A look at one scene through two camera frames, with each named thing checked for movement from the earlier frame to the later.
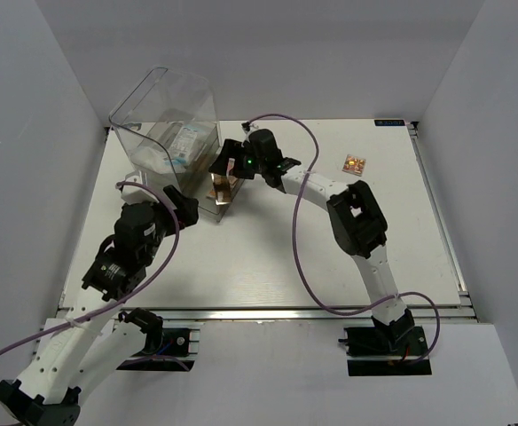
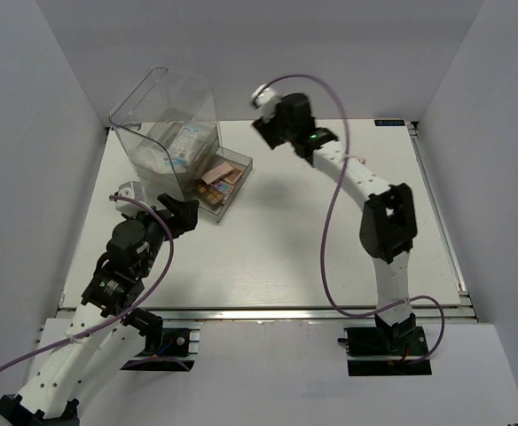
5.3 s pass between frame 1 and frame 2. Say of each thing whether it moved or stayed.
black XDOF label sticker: stayed
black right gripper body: moved
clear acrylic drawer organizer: stayed
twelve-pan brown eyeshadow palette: moved
